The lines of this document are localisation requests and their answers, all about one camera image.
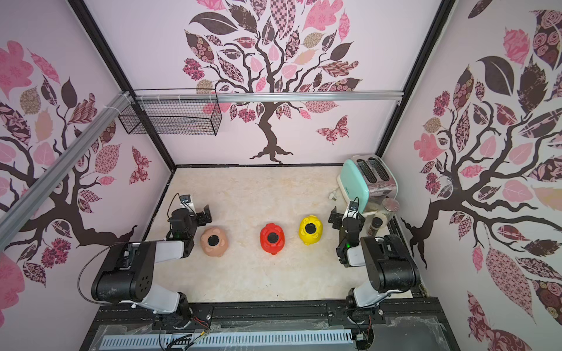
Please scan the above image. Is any black plug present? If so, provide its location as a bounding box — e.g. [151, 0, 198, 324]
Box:
[304, 222, 317, 235]
[267, 233, 279, 245]
[207, 235, 220, 247]

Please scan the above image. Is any yellow piggy bank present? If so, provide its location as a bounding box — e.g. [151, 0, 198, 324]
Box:
[299, 215, 323, 246]

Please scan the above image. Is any peach piggy bank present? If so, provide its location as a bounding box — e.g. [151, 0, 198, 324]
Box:
[200, 227, 229, 257]

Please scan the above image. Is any red piggy bank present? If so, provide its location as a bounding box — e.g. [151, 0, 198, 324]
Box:
[260, 223, 285, 255]

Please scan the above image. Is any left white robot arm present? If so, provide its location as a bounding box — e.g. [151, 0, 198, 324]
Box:
[91, 206, 212, 329]

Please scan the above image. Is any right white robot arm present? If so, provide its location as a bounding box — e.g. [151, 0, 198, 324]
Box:
[329, 209, 421, 322]

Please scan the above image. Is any mint green toaster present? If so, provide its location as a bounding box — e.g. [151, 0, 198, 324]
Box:
[337, 154, 398, 214]

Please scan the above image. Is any glass spice jar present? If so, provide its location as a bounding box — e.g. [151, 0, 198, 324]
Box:
[367, 197, 400, 236]

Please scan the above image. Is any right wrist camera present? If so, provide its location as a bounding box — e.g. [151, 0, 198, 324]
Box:
[343, 200, 362, 219]

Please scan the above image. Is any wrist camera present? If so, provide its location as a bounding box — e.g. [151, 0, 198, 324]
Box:
[343, 200, 362, 219]
[179, 195, 196, 213]

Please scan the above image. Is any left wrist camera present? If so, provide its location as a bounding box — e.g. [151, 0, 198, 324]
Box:
[179, 195, 196, 213]

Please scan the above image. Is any black wire basket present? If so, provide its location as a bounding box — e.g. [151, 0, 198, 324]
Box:
[119, 88, 222, 136]

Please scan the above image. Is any black base frame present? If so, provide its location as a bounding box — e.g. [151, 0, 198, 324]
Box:
[81, 298, 459, 350]

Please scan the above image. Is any aluminium rail back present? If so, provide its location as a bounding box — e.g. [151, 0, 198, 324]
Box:
[217, 91, 405, 104]

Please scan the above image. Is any aluminium rail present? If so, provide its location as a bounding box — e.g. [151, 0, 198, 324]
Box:
[1, 92, 132, 250]
[217, 91, 405, 104]

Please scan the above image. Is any white slotted cable duct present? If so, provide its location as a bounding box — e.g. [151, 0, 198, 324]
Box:
[95, 329, 354, 350]

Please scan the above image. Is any aluminium rail left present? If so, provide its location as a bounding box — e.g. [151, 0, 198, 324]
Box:
[1, 92, 132, 250]

